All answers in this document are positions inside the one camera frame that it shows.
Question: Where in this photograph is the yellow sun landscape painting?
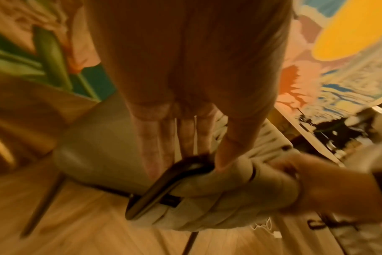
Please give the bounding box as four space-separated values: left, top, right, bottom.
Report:
273 0 382 166

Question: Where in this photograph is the person's left hand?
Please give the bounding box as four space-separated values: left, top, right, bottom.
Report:
84 0 293 175

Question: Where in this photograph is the white patterned cloth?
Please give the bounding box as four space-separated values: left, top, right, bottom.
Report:
331 221 382 255

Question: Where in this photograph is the person's right hand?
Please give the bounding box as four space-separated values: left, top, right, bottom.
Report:
269 151 379 223

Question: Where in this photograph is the beige chair with metal legs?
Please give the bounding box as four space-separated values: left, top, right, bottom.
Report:
19 92 210 255

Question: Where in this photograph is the black smartphone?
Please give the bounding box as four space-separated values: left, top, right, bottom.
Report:
125 154 217 221

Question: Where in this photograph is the person's right forearm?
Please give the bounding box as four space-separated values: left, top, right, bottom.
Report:
343 143 382 225

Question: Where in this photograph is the tulip flower painting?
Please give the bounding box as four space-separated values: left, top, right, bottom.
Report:
0 0 118 101

